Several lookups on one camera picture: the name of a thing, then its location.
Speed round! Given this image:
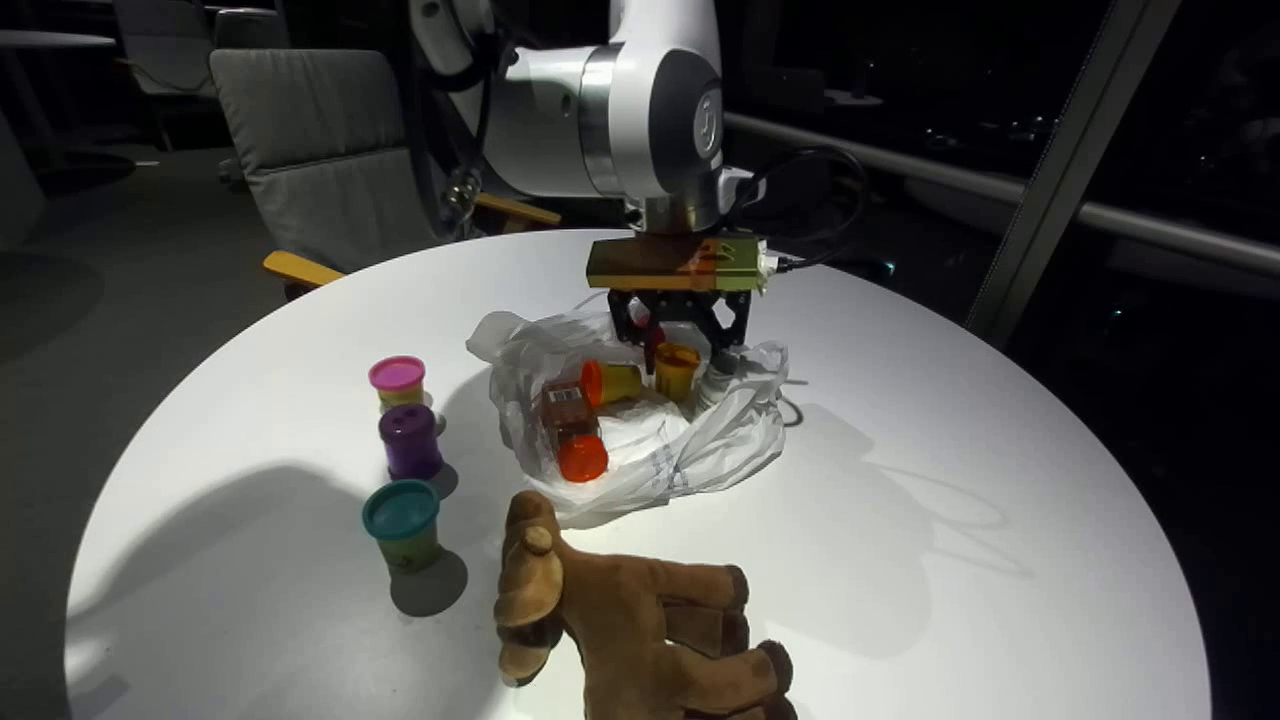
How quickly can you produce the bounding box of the white plastic bag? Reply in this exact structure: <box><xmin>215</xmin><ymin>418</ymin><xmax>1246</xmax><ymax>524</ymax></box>
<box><xmin>465</xmin><ymin>303</ymin><xmax>813</xmax><ymax>527</ymax></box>

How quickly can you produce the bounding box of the all purple dough tub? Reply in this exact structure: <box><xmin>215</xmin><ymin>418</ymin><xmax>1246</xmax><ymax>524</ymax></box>
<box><xmin>378</xmin><ymin>399</ymin><xmax>452</xmax><ymax>484</ymax></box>

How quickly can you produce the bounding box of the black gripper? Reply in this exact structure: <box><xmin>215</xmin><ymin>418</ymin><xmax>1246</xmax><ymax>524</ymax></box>
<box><xmin>604</xmin><ymin>283</ymin><xmax>759</xmax><ymax>384</ymax></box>

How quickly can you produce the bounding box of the brown plush toy animal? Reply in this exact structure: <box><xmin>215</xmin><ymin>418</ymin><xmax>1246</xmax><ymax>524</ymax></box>
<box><xmin>487</xmin><ymin>488</ymin><xmax>806</xmax><ymax>720</ymax></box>

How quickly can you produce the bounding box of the teal lid dough tub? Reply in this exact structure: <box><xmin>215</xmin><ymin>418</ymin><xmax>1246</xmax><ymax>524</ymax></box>
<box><xmin>357</xmin><ymin>477</ymin><xmax>450</xmax><ymax>578</ymax></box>

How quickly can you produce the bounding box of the horizontal metal window rail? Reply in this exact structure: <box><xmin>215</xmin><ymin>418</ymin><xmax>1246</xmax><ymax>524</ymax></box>
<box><xmin>718</xmin><ymin>109</ymin><xmax>1280</xmax><ymax>282</ymax></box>

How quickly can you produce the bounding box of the grey upholstered chair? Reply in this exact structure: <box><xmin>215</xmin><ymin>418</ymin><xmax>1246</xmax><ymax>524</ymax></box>
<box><xmin>208</xmin><ymin>45</ymin><xmax>450</xmax><ymax>273</ymax></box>

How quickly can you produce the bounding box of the red lid spice jar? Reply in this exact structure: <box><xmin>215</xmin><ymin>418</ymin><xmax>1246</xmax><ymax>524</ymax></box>
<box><xmin>527</xmin><ymin>384</ymin><xmax>617</xmax><ymax>488</ymax></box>

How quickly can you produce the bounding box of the pink lid dough tub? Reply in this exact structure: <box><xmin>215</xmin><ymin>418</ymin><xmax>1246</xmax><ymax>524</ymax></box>
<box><xmin>365</xmin><ymin>354</ymin><xmax>437</xmax><ymax>419</ymax></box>

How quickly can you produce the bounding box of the slanted grey window beam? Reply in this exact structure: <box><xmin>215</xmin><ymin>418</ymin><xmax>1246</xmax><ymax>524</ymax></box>
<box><xmin>966</xmin><ymin>0</ymin><xmax>1188</xmax><ymax>348</ymax></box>

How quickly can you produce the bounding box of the wooden chair armrest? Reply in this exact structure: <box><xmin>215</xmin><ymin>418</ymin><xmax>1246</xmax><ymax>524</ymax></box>
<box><xmin>468</xmin><ymin>192</ymin><xmax>569</xmax><ymax>234</ymax></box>
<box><xmin>260</xmin><ymin>246</ymin><xmax>348</xmax><ymax>295</ymax></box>

